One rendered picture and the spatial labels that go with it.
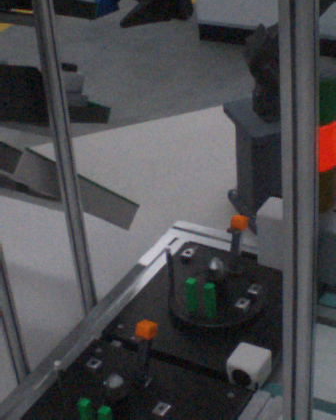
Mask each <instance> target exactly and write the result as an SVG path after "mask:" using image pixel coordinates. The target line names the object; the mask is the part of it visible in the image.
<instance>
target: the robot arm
mask: <svg viewBox="0 0 336 420"><path fill-rule="evenodd" d="M120 1H121V0H94V3H98V4H99V5H98V9H97V15H96V18H95V19H98V18H100V17H102V16H104V15H107V14H111V13H115V12H117V11H119V6H118V2H120ZM134 1H137V2H139V3H138V4H137V5H136V6H135V7H134V8H133V9H132V10H131V12H129V13H128V14H127V15H126V16H125V17H124V18H123V19H122V20H121V22H120V26H121V28H123V29H124V28H130V27H134V26H139V25H144V24H149V23H156V22H161V21H167V22H168V21H170V20H172V19H176V20H180V21H187V20H189V19H190V18H191V16H192V13H193V11H194V9H193V5H192V2H191V0H134ZM246 41H247V43H246V44H245V46H244V47H243V58H244V59H245V62H246V64H247V67H248V69H249V72H250V73H251V74H252V75H253V77H255V78H256V79H257V80H255V89H253V90H252V101H253V105H252V109H253V111H254V112H255V113H256V114H257V115H258V116H259V117H261V118H262V119H263V120H264V122H271V121H275V120H281V111H280V48H279V38H278V22H277V23H275V24H274V25H272V26H270V27H268V28H265V26H264V25H263V24H262V23H261V24H260V25H259V26H258V27H257V28H256V29H255V31H254V32H253V33H252V34H251V36H249V37H246Z"/></svg>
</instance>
